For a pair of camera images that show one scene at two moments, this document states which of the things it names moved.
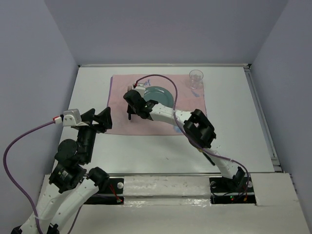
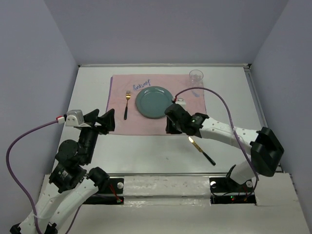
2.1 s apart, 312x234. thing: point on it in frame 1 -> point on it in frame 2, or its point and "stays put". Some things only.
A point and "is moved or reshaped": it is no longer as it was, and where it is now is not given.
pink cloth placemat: x=185 y=99 stays put
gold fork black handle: x=129 y=88 is moved or reshaped
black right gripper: x=130 y=110 -> x=169 y=129
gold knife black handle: x=202 y=150 stays put
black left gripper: x=104 y=117 stays put
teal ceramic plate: x=162 y=95 stays put
